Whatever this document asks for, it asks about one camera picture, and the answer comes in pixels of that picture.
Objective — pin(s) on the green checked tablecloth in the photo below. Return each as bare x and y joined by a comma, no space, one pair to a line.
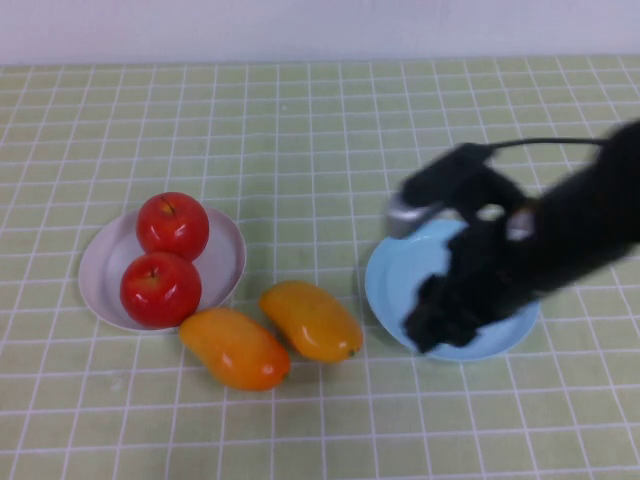
250,150

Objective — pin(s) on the orange mango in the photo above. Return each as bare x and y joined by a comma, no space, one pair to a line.
235,350

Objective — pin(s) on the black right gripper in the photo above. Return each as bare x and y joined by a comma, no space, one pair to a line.
490,270

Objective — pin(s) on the yellow mango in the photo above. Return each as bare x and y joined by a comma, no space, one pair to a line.
310,320

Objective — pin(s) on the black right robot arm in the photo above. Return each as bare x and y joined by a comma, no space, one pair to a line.
590,215

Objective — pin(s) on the light blue round plate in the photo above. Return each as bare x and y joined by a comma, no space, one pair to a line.
395,280

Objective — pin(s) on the red apple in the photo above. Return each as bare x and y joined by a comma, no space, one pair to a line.
160,292
172,227

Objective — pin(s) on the white round plate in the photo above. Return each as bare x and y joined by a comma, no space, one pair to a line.
225,265

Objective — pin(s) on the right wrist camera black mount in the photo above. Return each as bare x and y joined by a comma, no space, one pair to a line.
450,180

